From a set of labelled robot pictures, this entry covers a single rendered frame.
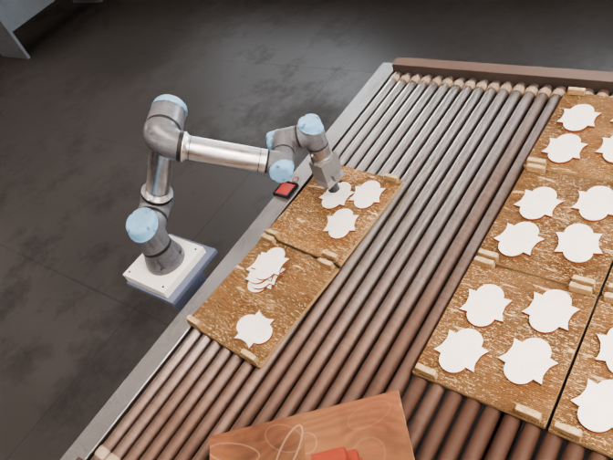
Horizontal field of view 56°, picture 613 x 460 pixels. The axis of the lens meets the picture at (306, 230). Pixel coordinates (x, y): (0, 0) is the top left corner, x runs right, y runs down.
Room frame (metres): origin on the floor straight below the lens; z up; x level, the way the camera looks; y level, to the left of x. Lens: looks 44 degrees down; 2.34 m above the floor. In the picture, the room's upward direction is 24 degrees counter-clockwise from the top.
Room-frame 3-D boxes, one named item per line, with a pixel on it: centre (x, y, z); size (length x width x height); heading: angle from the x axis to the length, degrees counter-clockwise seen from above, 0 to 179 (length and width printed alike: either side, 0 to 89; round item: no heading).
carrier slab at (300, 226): (1.53, -0.12, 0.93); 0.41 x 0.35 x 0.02; 125
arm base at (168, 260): (1.68, 0.54, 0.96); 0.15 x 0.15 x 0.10
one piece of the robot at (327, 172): (1.56, -0.16, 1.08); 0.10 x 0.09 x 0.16; 30
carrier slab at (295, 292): (1.28, 0.22, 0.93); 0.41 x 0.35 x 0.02; 124
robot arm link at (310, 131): (1.58, -0.15, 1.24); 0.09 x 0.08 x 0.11; 71
